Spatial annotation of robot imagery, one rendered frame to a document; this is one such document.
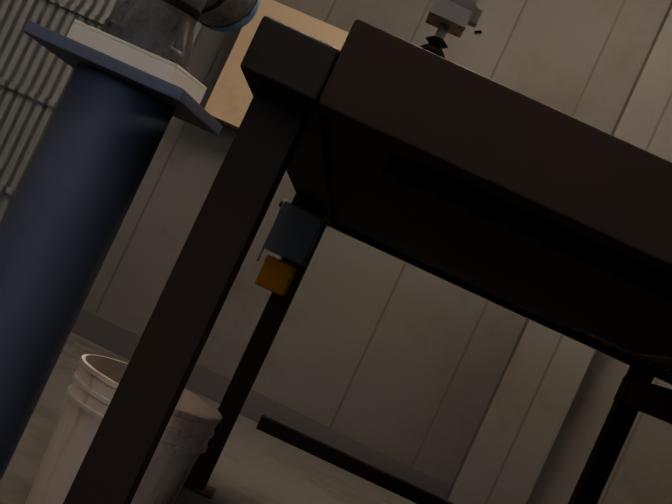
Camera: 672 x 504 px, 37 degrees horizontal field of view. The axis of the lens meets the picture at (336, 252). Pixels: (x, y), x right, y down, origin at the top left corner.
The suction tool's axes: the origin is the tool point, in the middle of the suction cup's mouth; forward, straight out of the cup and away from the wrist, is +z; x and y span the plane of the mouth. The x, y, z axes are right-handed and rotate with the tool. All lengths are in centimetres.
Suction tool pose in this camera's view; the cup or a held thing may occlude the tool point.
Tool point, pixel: (432, 51)
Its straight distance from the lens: 169.1
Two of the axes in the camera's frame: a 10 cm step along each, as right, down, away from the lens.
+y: 0.0, -0.2, 10.0
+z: -4.1, 9.1, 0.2
